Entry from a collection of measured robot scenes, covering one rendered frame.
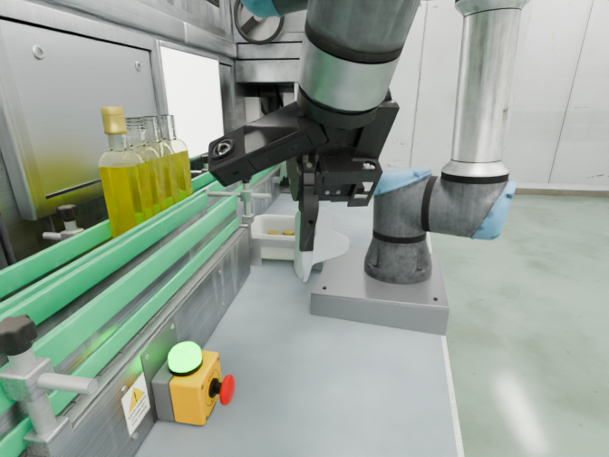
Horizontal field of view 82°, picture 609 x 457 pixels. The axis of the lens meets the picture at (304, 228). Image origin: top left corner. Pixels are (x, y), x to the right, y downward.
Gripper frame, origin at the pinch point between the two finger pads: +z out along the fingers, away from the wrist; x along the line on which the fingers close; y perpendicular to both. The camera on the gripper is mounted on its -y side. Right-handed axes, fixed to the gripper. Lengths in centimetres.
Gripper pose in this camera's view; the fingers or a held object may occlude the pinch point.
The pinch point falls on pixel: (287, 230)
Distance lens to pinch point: 45.0
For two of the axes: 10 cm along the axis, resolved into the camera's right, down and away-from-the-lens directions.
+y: 9.7, -0.5, 2.2
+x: -1.7, -8.0, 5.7
